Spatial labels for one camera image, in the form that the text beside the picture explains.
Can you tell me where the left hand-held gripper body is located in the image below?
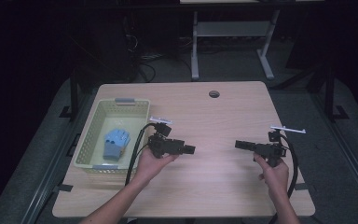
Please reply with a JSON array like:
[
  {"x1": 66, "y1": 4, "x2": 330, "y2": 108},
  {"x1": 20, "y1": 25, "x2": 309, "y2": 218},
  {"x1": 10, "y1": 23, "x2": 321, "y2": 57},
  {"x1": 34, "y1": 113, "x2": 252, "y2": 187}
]
[{"x1": 146, "y1": 116, "x2": 186, "y2": 160}]

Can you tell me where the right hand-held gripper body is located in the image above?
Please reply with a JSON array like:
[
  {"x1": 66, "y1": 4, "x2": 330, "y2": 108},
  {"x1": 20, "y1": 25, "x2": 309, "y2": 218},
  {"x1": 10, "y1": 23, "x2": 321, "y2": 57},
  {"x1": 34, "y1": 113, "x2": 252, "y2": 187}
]
[{"x1": 253, "y1": 124, "x2": 308, "y2": 168}]

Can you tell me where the pale yellow plastic basket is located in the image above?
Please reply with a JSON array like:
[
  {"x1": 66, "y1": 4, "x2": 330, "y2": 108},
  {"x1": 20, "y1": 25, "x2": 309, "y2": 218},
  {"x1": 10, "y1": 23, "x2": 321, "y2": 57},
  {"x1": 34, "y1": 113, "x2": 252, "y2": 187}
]
[{"x1": 73, "y1": 97, "x2": 152, "y2": 175}]

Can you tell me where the person's left hand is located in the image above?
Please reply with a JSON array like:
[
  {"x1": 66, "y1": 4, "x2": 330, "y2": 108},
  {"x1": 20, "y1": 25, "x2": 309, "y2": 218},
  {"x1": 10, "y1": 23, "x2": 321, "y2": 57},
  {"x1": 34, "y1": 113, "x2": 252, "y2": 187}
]
[{"x1": 134, "y1": 147, "x2": 180, "y2": 188}]

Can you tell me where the person's right hand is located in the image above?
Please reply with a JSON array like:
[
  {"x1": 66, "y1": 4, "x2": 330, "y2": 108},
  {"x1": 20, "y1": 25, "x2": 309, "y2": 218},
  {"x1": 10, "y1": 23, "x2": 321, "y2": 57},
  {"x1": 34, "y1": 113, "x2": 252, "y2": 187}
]
[{"x1": 253, "y1": 152, "x2": 291, "y2": 200}]

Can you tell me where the black metal stand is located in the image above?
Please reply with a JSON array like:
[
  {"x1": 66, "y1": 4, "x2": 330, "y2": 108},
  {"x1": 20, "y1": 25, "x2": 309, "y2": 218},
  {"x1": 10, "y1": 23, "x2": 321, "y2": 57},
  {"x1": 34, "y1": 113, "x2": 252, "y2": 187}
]
[{"x1": 323, "y1": 63, "x2": 350, "y2": 122}]

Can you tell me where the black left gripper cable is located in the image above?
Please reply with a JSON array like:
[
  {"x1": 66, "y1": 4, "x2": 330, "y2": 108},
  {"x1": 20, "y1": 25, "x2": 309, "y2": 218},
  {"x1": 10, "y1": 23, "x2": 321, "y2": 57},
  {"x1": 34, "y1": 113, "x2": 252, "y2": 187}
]
[{"x1": 124, "y1": 122, "x2": 158, "y2": 187}]

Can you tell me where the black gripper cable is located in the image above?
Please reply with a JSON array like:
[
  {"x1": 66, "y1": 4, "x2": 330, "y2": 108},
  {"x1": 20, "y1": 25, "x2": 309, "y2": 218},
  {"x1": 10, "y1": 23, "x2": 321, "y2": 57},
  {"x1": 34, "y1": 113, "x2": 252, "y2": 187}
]
[
  {"x1": 124, "y1": 122, "x2": 158, "y2": 187},
  {"x1": 268, "y1": 133, "x2": 300, "y2": 224}
]

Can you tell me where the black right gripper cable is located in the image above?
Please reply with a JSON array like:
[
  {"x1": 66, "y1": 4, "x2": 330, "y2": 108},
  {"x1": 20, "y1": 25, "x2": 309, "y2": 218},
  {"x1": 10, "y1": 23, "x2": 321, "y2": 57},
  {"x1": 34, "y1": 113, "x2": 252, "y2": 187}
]
[{"x1": 268, "y1": 133, "x2": 300, "y2": 224}]

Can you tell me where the metal floor rail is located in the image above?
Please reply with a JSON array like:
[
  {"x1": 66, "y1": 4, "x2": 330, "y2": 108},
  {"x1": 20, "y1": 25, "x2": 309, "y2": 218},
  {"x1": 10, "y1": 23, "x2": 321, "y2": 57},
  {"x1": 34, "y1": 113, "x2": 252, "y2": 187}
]
[
  {"x1": 20, "y1": 92, "x2": 90, "y2": 224},
  {"x1": 309, "y1": 90, "x2": 358, "y2": 216}
]

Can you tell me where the tangle of floor cables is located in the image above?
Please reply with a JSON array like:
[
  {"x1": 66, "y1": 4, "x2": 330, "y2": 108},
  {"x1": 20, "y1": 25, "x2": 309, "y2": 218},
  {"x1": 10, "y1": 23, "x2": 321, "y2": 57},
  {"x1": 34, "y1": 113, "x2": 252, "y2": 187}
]
[{"x1": 122, "y1": 31, "x2": 169, "y2": 83}]

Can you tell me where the white metal desk frame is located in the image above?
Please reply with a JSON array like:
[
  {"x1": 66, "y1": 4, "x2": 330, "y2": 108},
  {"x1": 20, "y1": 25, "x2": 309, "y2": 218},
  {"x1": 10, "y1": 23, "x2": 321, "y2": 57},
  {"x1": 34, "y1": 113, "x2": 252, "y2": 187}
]
[{"x1": 190, "y1": 8, "x2": 282, "y2": 81}]

